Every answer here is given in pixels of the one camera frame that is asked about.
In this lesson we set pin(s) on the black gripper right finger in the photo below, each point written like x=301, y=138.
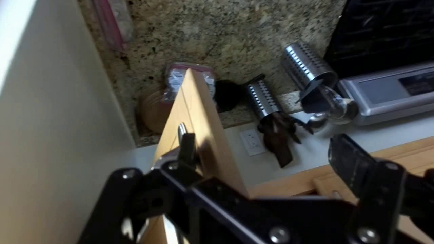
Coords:
x=353, y=163

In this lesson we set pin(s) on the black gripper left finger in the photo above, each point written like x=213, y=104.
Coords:
x=188, y=149

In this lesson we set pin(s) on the wooden cupboard door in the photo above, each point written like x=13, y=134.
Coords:
x=198, y=116

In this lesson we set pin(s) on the brown wooden bowl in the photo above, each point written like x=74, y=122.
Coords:
x=154, y=112

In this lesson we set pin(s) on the black round dish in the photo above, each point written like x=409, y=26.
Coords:
x=228, y=95

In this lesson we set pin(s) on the pink zip bag with bread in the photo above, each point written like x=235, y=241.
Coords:
x=171, y=81

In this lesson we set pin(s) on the perforated steel utensil holder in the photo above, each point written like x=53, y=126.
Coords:
x=262, y=99
x=307, y=65

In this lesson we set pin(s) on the black and steel stove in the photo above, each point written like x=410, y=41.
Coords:
x=384, y=27

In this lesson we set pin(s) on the pink zip plastic bag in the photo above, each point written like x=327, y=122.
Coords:
x=113, y=22

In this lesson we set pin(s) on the wooden wall cupboard frame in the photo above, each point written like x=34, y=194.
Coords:
x=407, y=150

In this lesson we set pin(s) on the white wall outlet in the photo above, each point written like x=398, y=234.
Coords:
x=253, y=142

